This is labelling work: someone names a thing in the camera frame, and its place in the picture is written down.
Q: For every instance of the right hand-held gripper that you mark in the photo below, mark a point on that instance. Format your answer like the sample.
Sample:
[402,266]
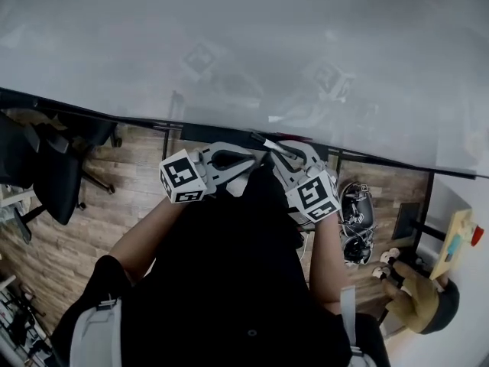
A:
[315,197]

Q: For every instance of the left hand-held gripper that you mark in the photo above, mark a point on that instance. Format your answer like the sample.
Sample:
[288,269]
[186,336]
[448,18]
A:
[181,178]

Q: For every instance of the black marker pen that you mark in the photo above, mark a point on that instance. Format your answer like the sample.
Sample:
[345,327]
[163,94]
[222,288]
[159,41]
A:
[277,147]

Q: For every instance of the person's right forearm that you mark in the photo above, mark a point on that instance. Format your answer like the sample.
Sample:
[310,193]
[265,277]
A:
[324,258]

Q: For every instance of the person's left forearm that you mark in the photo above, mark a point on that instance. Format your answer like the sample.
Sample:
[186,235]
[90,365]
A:
[149,235]

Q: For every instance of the large white whiteboard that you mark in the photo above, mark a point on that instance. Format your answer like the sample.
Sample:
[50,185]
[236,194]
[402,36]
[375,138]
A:
[229,52]

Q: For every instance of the person's black trousers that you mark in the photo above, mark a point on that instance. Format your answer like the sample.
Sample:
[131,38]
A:
[260,205]

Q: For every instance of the black flat panel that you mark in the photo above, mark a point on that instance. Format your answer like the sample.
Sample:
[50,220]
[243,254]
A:
[405,220]

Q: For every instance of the person in dark shirt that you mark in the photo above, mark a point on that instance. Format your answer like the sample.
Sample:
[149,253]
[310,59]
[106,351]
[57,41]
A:
[229,300]

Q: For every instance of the black office chair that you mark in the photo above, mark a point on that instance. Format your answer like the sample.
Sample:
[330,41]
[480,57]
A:
[95,130]
[57,189]

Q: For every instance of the wooden toy board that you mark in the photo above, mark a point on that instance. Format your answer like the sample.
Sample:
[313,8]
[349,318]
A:
[458,235]

